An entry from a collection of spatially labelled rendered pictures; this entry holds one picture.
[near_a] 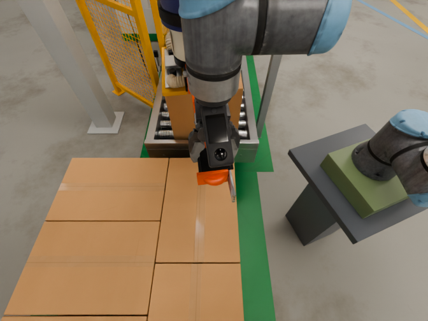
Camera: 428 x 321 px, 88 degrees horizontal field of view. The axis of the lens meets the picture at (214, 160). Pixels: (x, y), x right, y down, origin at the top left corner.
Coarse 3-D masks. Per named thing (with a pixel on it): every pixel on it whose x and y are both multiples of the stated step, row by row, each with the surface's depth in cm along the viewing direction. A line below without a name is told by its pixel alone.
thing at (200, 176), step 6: (204, 150) 55; (204, 156) 54; (198, 162) 53; (204, 162) 53; (198, 168) 57; (204, 168) 52; (210, 168) 52; (216, 168) 52; (222, 168) 52; (198, 174) 51; (204, 174) 51; (210, 174) 51; (216, 174) 52; (222, 174) 52; (198, 180) 53
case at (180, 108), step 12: (240, 72) 120; (240, 84) 114; (168, 96) 114; (180, 96) 114; (240, 96) 116; (168, 108) 121; (180, 108) 121; (192, 108) 121; (240, 108) 123; (180, 120) 128; (192, 120) 129; (180, 132) 137
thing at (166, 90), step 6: (162, 48) 106; (162, 54) 103; (168, 54) 102; (162, 60) 100; (162, 66) 97; (162, 72) 95; (168, 72) 94; (174, 72) 91; (180, 72) 94; (162, 78) 93; (162, 84) 91; (162, 90) 88; (168, 90) 88; (174, 90) 88; (180, 90) 88
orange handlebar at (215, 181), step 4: (192, 96) 68; (192, 100) 67; (204, 144) 58; (216, 176) 52; (220, 176) 52; (224, 176) 52; (204, 180) 53; (208, 180) 52; (212, 180) 52; (216, 180) 52; (220, 180) 52; (224, 180) 53; (208, 184) 53; (212, 184) 52; (216, 184) 52; (220, 184) 53
